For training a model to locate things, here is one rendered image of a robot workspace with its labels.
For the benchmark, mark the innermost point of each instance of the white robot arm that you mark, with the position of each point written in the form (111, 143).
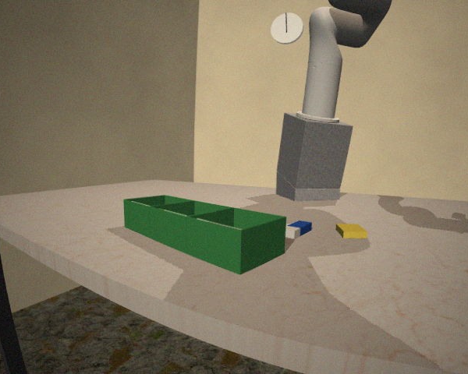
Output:
(351, 23)

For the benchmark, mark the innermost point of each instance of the green divided tray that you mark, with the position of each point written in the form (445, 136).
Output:
(234, 239)

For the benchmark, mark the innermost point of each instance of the yellow block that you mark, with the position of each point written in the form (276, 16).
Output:
(351, 231)

